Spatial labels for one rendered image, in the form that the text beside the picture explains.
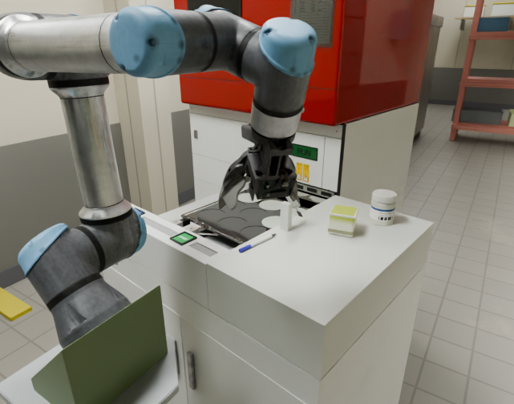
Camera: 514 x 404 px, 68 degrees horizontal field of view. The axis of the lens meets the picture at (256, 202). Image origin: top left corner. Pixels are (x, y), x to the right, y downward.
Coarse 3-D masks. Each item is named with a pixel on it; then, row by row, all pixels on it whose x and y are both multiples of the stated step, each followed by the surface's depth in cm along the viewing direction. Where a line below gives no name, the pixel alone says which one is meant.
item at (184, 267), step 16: (160, 224) 118; (160, 240) 109; (192, 240) 108; (208, 240) 108; (144, 256) 118; (160, 256) 111; (176, 256) 105; (192, 256) 100; (208, 256) 101; (160, 272) 114; (176, 272) 108; (192, 272) 102; (176, 288) 110; (192, 288) 104
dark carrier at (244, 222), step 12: (216, 204) 148; (240, 204) 148; (252, 204) 148; (192, 216) 137; (204, 216) 138; (216, 216) 138; (228, 216) 137; (240, 216) 137; (252, 216) 138; (264, 216) 138; (228, 228) 129; (240, 228) 129; (252, 228) 129; (264, 228) 129
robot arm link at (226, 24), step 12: (204, 12) 49; (216, 12) 54; (228, 12) 54; (216, 24) 48; (228, 24) 50; (240, 24) 52; (252, 24) 52; (228, 36) 50; (240, 36) 51; (252, 36) 51; (228, 48) 51; (240, 48) 51; (216, 60) 50; (228, 60) 52; (240, 60) 52; (240, 72) 53
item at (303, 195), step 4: (248, 176) 166; (248, 180) 166; (248, 184) 167; (300, 192) 149; (304, 192) 148; (308, 192) 148; (300, 196) 149; (304, 196) 148; (308, 196) 147; (312, 196) 145; (316, 196) 144; (320, 196) 144; (312, 200) 146; (316, 200) 145; (320, 200) 143; (324, 200) 142
